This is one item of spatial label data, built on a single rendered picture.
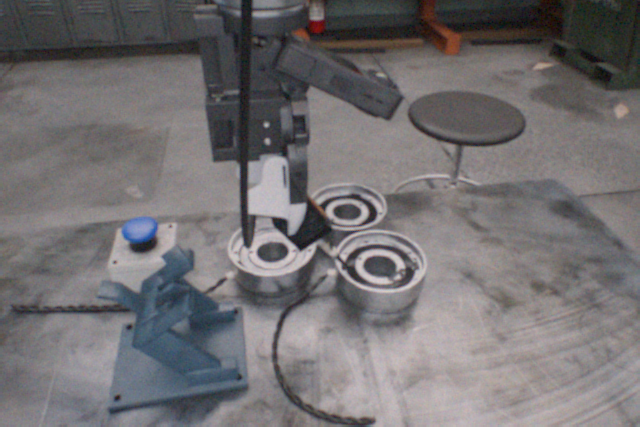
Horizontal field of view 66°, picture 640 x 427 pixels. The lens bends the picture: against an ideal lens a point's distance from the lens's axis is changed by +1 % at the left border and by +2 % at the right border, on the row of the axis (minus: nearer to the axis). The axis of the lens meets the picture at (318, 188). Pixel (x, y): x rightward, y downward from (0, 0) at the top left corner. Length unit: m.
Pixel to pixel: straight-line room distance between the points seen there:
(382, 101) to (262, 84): 0.10
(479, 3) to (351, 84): 4.42
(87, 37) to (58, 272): 3.35
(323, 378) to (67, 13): 3.62
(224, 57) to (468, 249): 0.42
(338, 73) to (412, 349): 0.30
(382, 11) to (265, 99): 4.13
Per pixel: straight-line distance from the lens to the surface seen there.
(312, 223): 0.48
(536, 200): 0.80
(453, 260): 0.65
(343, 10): 4.41
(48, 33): 4.03
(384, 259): 0.60
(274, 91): 0.40
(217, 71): 0.41
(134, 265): 0.60
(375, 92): 0.41
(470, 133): 1.37
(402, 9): 4.55
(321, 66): 0.39
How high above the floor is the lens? 1.22
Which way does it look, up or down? 34 degrees down
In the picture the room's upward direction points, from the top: straight up
